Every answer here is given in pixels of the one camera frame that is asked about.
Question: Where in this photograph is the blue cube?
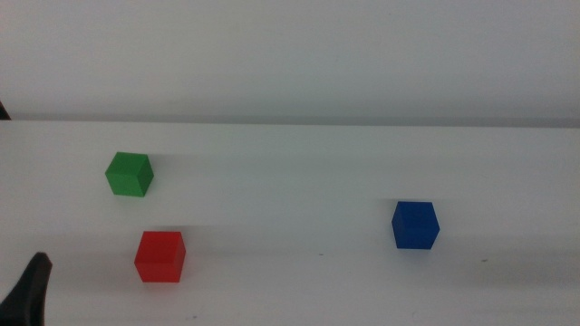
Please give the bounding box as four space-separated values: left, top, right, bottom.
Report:
391 200 441 250

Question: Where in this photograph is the green cube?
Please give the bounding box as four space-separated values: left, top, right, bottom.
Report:
104 151 155 198

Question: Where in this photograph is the red cube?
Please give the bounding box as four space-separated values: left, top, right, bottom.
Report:
133 230 187 283

